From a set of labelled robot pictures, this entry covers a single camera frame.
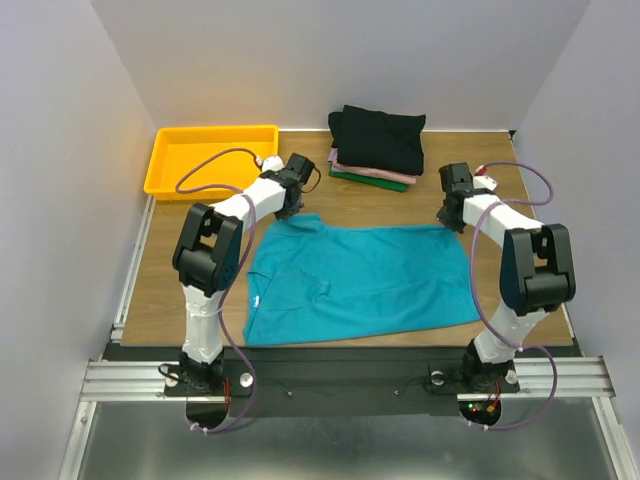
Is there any teal t shirt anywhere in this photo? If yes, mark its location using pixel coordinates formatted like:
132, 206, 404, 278
243, 214, 479, 347

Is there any aluminium frame rail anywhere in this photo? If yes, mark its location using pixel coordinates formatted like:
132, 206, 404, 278
58, 197, 164, 479

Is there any folded green t shirt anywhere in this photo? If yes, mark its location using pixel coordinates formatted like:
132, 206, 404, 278
329, 170, 408, 192

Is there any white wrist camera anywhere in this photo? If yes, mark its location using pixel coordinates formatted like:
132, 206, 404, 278
473, 165, 498, 192
254, 155, 284, 173

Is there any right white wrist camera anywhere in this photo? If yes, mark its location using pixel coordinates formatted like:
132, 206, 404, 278
473, 165, 498, 192

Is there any folded black t shirt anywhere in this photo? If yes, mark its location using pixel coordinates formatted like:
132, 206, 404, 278
327, 105, 427, 176

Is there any folded pink t shirt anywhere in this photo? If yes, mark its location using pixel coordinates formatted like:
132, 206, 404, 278
332, 162, 417, 185

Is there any folded lavender t shirt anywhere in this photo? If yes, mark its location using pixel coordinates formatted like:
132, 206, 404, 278
327, 148, 338, 164

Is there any yellow plastic tray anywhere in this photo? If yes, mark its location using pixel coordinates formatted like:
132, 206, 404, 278
144, 125, 279, 201

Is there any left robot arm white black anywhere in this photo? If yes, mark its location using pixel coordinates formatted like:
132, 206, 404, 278
161, 151, 317, 395

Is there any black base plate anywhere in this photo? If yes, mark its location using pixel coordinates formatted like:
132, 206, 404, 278
105, 346, 589, 429

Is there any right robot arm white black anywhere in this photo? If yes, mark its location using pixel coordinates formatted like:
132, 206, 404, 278
437, 163, 576, 392

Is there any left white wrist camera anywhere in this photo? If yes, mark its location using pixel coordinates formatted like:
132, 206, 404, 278
254, 155, 284, 173

